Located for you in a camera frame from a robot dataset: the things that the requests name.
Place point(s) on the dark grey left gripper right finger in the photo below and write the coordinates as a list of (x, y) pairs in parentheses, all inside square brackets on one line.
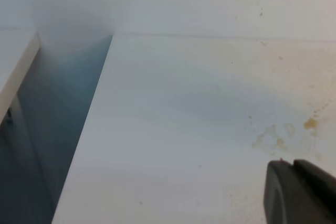
[(320, 181)]

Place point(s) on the white side table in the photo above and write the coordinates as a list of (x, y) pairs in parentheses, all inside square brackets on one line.
[(18, 51)]

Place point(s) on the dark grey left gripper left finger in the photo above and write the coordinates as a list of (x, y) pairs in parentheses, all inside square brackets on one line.
[(289, 199)]

